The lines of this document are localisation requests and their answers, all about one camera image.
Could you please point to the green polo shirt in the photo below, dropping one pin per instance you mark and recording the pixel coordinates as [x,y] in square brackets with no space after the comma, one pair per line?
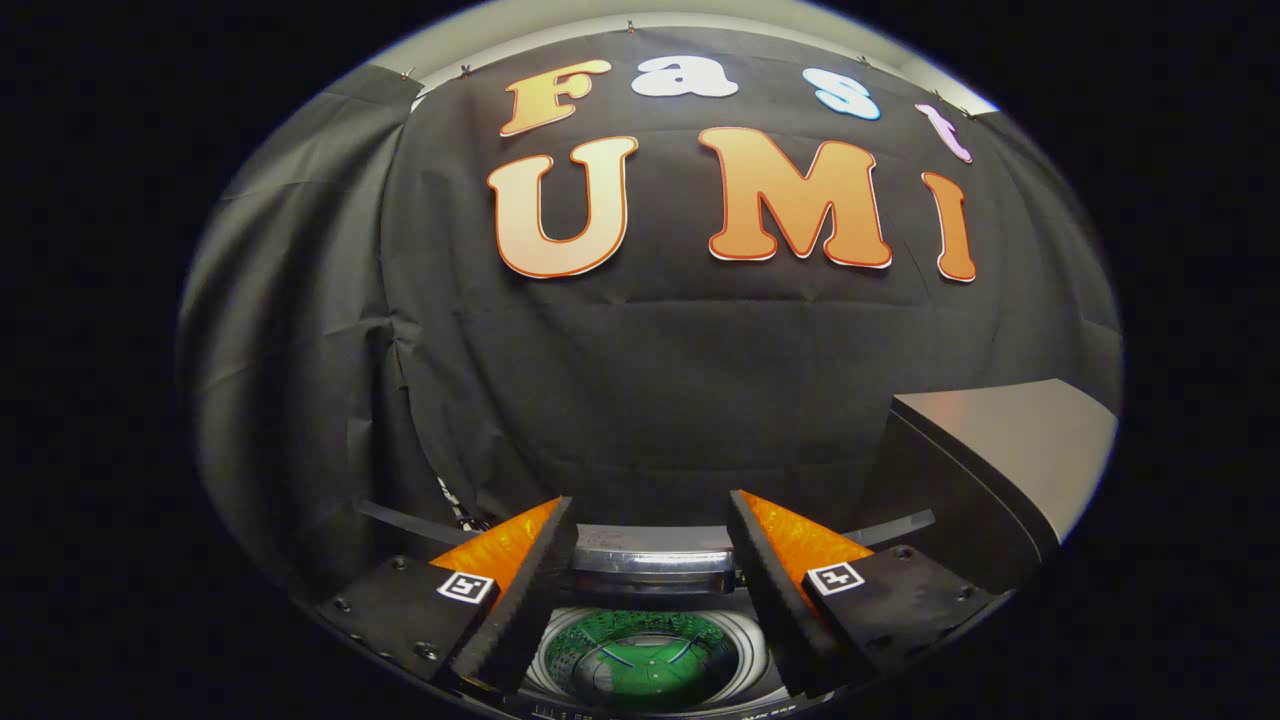
[655,665]

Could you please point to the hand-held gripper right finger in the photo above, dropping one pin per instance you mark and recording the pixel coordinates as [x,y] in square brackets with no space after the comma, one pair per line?
[775,600]

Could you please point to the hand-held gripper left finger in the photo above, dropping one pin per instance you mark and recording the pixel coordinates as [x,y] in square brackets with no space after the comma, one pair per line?
[530,610]

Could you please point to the black backdrop cloth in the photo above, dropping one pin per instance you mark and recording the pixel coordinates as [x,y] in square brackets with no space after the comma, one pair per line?
[650,380]

